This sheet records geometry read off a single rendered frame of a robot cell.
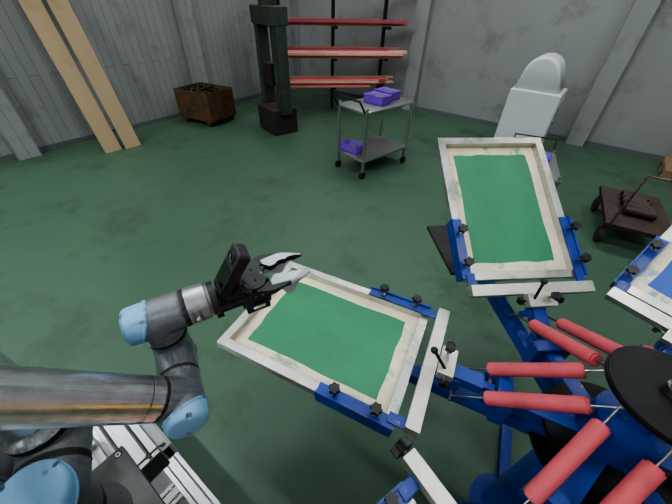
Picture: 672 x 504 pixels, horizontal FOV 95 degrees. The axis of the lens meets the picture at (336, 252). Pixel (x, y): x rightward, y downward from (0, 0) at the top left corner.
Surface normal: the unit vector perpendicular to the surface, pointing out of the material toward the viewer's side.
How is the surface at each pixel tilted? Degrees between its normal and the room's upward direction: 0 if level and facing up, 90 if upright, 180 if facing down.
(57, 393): 53
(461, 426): 0
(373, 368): 0
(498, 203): 32
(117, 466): 0
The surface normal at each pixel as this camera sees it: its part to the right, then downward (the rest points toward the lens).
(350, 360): 0.02, -0.77
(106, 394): 0.82, -0.31
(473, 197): 0.06, -0.31
